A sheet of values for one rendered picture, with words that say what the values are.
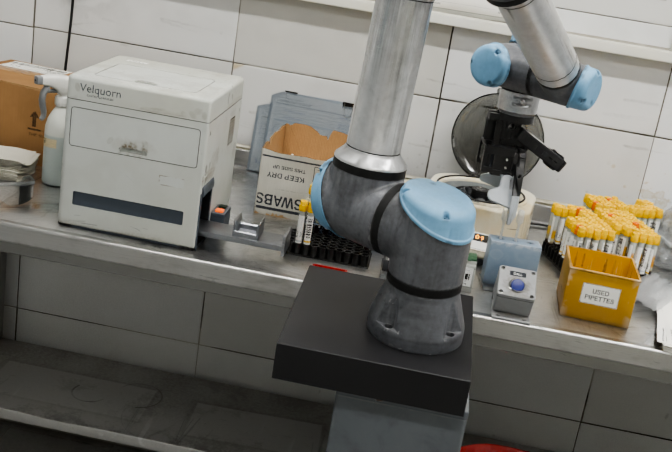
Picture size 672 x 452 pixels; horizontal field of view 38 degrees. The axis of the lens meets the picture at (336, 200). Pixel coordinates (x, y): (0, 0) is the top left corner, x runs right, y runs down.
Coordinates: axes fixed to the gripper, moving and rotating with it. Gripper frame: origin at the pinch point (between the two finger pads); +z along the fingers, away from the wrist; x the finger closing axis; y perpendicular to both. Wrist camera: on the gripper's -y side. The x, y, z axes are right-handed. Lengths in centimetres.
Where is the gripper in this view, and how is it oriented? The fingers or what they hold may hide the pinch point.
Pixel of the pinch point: (505, 214)
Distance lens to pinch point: 191.4
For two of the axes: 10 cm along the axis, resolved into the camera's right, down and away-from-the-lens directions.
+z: -1.5, 9.4, 2.9
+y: -9.9, -1.5, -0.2
